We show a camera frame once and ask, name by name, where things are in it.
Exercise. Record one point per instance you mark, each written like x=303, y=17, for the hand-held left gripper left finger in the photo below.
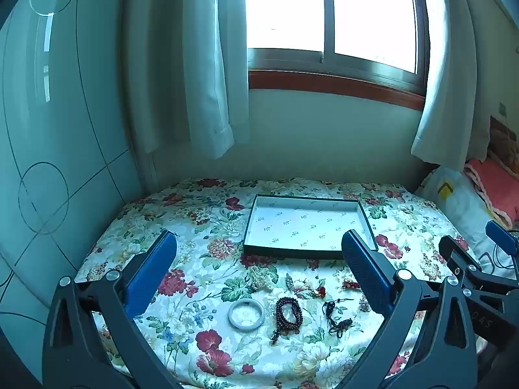
x=151, y=275

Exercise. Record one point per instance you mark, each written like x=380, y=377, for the green tray with white lining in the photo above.
x=304, y=227

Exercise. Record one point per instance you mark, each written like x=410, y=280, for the pale jade bangle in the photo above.
x=231, y=314

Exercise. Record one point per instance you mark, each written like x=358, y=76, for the floral bedspread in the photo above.
x=211, y=251

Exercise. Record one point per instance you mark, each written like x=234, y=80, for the pale long curtain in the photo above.
x=454, y=89

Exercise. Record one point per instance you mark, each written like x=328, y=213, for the red knot charm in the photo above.
x=351, y=285

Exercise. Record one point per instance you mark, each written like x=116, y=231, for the pale short curtain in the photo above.
x=194, y=69

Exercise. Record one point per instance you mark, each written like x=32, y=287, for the black tassel charm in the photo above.
x=340, y=326

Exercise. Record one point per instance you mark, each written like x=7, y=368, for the red tassel charm with gold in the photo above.
x=320, y=292

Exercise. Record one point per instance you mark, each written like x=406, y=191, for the white pillow with yellow mark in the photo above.
x=458, y=202

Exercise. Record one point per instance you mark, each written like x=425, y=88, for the pink blanket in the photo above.
x=494, y=186

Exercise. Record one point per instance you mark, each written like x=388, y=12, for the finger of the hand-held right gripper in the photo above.
x=503, y=236
x=456, y=251

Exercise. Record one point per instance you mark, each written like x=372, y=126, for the brown patterned cushion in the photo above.
x=505, y=142

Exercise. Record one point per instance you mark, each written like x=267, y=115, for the wooden window sill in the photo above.
x=332, y=85

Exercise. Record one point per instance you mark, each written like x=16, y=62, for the sliding window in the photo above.
x=365, y=16

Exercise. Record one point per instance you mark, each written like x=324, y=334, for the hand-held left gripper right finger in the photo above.
x=365, y=271

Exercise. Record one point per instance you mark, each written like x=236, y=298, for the crystal brooch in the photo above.
x=290, y=282
x=364, y=304

